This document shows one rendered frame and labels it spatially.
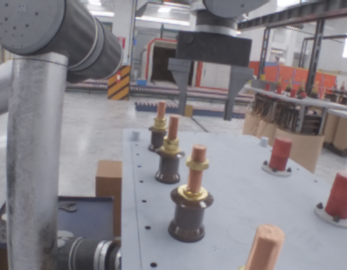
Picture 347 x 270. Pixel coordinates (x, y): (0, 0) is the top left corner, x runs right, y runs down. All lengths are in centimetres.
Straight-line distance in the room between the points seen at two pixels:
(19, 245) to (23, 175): 14
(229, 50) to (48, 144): 36
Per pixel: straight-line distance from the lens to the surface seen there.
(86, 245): 70
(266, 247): 27
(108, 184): 183
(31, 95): 47
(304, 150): 309
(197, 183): 52
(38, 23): 46
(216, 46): 45
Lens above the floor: 172
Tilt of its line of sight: 16 degrees down
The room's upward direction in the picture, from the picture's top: 7 degrees clockwise
